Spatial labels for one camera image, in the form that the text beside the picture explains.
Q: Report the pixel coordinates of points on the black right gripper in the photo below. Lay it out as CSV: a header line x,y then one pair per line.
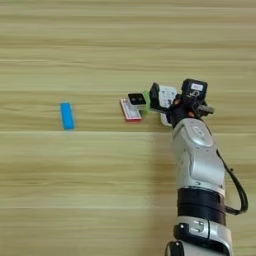
x,y
181,111

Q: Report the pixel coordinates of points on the white remote control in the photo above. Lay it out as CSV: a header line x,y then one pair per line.
x,y
167,95

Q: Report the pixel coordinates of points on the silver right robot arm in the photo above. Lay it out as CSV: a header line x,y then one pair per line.
x,y
200,156

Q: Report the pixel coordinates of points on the black box with white label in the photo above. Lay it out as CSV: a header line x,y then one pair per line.
x,y
194,88

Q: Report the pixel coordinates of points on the green rectangular block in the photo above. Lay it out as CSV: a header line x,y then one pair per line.
x,y
146,108

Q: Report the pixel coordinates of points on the red and white card box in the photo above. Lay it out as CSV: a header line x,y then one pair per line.
x,y
129,113

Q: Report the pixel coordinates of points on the blue rectangular block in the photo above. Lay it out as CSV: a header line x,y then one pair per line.
x,y
67,115

